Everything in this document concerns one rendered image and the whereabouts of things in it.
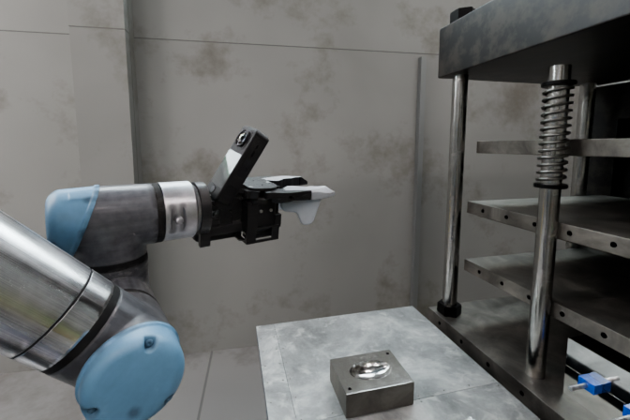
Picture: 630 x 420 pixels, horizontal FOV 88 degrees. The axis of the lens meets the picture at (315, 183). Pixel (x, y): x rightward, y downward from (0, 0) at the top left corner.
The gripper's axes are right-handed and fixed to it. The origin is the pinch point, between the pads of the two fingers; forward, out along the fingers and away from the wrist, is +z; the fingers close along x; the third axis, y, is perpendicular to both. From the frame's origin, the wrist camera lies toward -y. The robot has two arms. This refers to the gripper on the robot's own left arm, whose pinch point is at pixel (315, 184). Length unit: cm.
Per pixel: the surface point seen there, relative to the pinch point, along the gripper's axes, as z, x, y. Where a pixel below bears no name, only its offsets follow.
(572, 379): 80, 26, 58
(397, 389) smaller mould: 35, -1, 61
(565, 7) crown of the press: 73, 5, -44
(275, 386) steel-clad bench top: 12, -27, 70
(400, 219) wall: 174, -113, 68
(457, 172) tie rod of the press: 95, -29, 8
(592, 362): 78, 29, 49
